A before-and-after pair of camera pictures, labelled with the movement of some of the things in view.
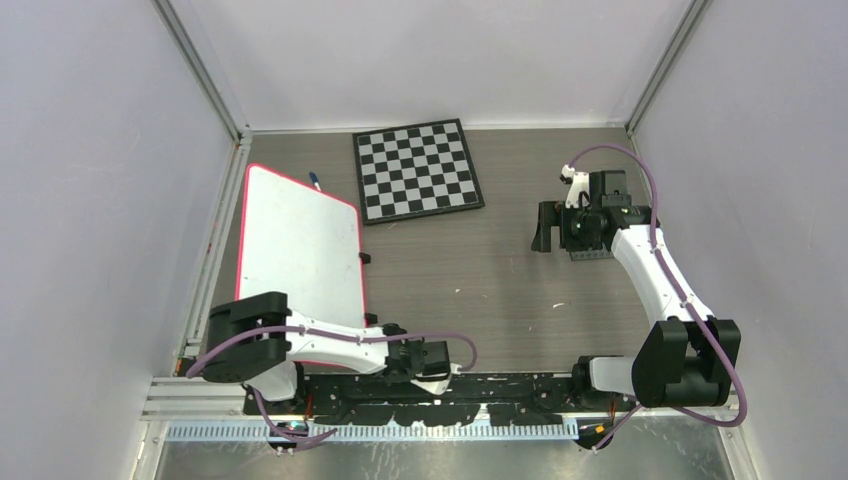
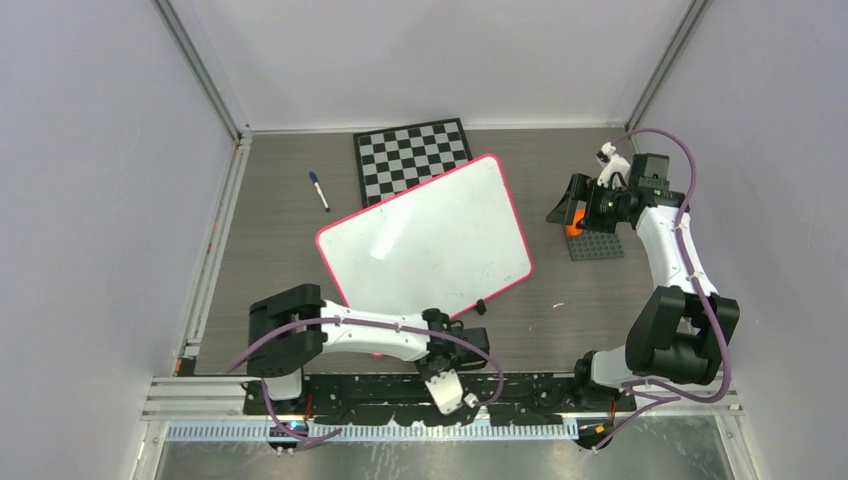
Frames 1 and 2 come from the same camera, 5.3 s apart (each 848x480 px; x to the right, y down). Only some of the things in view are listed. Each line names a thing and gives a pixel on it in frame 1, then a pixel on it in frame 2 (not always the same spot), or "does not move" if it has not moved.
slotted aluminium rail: [376, 433] does not move
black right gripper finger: [550, 214] to [582, 188]
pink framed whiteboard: [298, 236] to [443, 243]
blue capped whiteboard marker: [314, 179] does not move
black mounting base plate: [379, 399] does not move
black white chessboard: [415, 171] does not move
